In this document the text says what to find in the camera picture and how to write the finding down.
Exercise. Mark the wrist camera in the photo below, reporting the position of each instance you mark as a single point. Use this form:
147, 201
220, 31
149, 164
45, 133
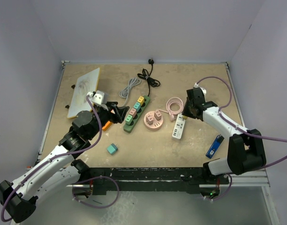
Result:
98, 98
196, 85

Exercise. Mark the green power strip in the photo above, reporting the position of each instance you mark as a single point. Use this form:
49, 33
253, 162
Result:
130, 128

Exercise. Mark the white power strip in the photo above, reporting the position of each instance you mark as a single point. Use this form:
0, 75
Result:
179, 127

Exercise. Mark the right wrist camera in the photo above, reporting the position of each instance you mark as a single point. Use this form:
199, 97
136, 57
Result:
196, 85

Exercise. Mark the black base frame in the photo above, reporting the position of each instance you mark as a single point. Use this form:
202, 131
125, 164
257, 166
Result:
174, 179

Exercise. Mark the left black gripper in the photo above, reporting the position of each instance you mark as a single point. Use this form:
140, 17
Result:
119, 113

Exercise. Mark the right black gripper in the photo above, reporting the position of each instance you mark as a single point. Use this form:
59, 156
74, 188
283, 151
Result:
185, 112

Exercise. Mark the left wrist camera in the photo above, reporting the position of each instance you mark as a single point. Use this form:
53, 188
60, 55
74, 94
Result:
98, 98

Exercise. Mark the blue box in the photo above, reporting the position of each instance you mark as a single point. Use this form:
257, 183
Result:
214, 147

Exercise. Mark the white yellow drawing board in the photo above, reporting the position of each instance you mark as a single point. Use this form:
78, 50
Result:
86, 83

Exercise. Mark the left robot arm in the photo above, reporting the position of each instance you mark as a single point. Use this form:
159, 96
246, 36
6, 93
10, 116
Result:
61, 167

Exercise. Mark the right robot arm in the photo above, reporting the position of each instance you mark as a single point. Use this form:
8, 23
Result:
245, 147

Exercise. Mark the orange power strip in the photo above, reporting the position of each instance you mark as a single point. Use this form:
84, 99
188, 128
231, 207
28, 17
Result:
106, 126

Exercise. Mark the teal usb charger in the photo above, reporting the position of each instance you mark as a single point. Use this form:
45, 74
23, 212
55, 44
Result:
137, 106

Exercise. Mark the teal charger front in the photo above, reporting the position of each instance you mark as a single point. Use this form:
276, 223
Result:
112, 148

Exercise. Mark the yellow usb charger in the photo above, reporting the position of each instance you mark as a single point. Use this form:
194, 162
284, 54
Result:
141, 100

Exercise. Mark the pink round power strip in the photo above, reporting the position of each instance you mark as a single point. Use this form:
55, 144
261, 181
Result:
157, 124

